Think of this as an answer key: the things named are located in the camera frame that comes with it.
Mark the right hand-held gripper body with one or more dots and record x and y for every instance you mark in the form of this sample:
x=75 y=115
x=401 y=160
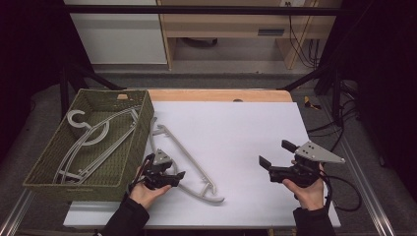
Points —
x=314 y=152

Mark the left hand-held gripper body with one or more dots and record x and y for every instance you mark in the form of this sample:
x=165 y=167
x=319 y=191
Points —
x=160 y=157

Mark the green woven basket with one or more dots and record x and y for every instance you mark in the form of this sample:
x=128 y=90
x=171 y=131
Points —
x=137 y=144

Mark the grey plastic clothes hanger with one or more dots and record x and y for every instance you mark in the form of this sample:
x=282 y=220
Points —
x=78 y=173
x=70 y=114
x=106 y=131
x=214 y=198

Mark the person's left hand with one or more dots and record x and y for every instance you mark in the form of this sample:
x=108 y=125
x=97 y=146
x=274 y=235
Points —
x=146 y=195

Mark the person's right hand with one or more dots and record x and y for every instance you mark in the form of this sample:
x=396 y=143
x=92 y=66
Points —
x=308 y=198

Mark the yellow and black tool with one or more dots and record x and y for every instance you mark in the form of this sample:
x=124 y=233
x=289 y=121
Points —
x=307 y=103

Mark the black curtain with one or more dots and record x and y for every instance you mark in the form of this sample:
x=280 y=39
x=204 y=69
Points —
x=383 y=82
x=29 y=49

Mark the white cabinet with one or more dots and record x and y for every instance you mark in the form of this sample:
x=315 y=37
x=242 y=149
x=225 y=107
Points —
x=118 y=36

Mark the light wooden desk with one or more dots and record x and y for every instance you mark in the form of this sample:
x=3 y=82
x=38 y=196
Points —
x=229 y=23

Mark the black metal frame stand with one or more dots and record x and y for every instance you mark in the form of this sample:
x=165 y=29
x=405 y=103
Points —
x=336 y=95
x=64 y=85

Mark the aluminium rail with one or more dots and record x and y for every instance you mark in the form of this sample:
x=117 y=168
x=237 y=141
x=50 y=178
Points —
x=14 y=213
x=370 y=196

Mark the black horizontal frame bar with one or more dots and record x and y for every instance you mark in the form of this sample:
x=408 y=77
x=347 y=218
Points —
x=196 y=10

